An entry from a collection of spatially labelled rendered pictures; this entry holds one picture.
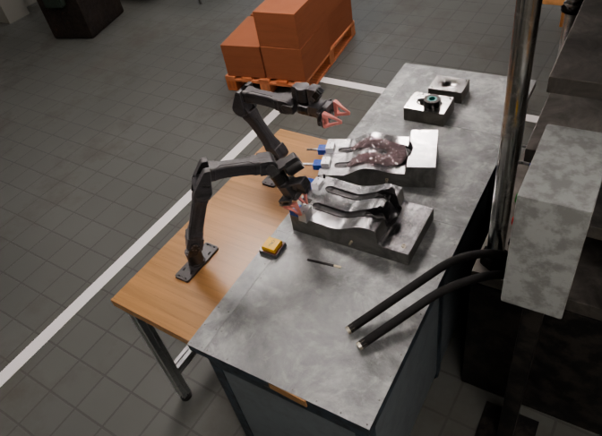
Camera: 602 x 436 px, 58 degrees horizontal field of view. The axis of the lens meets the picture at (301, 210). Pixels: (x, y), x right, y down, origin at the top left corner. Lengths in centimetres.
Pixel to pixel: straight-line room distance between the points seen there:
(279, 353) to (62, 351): 170
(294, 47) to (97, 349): 258
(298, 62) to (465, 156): 220
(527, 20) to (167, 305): 152
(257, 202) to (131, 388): 119
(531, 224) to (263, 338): 98
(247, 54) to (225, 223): 247
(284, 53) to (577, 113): 289
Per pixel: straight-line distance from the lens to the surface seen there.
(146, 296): 221
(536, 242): 144
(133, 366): 307
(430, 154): 236
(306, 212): 209
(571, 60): 173
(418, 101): 278
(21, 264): 398
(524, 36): 154
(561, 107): 198
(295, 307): 199
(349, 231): 207
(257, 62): 462
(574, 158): 148
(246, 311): 202
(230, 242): 227
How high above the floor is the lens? 237
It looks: 43 degrees down
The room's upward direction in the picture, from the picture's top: 12 degrees counter-clockwise
